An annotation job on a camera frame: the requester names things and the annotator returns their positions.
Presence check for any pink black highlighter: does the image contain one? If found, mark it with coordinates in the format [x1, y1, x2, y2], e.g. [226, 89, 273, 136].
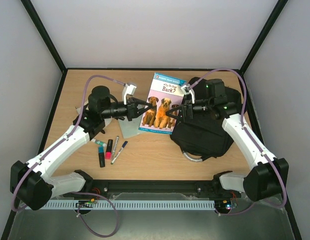
[105, 139, 113, 160]

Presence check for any light blue cable duct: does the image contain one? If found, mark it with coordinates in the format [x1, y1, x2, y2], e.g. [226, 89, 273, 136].
[24, 199, 216, 211]

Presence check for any teal white glue stick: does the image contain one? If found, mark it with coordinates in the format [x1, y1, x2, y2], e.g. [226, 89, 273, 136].
[91, 138, 107, 147]

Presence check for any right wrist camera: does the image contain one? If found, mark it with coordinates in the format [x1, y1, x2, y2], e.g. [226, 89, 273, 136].
[180, 83, 196, 104]

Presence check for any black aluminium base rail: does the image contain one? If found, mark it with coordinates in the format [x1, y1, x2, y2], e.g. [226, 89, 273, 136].
[92, 180, 218, 198]

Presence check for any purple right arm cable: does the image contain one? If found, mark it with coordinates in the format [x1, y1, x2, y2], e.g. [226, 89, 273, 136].
[189, 68, 288, 216]

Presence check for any blue black highlighter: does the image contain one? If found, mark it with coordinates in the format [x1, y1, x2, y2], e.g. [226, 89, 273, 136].
[98, 146, 105, 168]

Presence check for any blue cap white marker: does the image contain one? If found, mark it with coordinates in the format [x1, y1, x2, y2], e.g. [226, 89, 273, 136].
[111, 140, 128, 164]

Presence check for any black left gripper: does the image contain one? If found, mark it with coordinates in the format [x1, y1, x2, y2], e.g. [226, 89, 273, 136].
[102, 97, 153, 121]

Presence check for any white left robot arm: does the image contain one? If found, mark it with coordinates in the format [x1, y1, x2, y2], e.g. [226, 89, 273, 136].
[10, 86, 153, 210]

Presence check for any white fabric pouch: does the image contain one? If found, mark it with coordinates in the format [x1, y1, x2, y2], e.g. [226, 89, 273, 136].
[75, 105, 113, 127]

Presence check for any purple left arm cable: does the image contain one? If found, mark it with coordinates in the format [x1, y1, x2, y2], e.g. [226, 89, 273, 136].
[10, 74, 126, 237]

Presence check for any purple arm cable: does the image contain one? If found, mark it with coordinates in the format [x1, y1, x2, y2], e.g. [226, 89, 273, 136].
[10, 74, 126, 237]
[189, 68, 288, 216]

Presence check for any grey Great Gatsby book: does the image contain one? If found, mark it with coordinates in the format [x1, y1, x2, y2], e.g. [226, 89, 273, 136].
[118, 118, 143, 139]

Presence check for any black student backpack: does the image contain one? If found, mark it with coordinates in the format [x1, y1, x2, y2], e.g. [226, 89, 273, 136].
[170, 78, 243, 162]

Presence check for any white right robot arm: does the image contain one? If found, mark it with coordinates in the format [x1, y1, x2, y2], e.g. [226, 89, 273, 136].
[166, 77, 289, 202]

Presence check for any dog picture book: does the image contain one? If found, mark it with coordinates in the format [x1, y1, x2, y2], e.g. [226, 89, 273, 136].
[138, 72, 186, 135]

